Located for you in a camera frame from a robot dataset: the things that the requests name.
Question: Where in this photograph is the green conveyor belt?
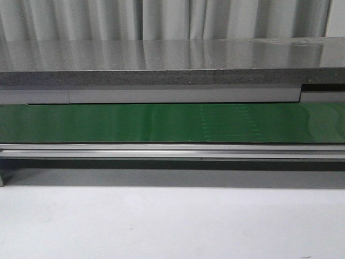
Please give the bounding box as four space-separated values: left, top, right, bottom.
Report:
1 103 344 144

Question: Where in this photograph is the grey stone slab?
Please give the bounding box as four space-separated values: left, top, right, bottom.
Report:
1 37 344 87

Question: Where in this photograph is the grey pleated curtain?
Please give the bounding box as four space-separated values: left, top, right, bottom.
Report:
1 1 331 42

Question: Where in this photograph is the aluminium conveyor front rail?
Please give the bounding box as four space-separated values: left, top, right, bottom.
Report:
1 144 344 160

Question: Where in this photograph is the grey conveyor back rail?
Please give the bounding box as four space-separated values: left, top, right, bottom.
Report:
1 84 344 105

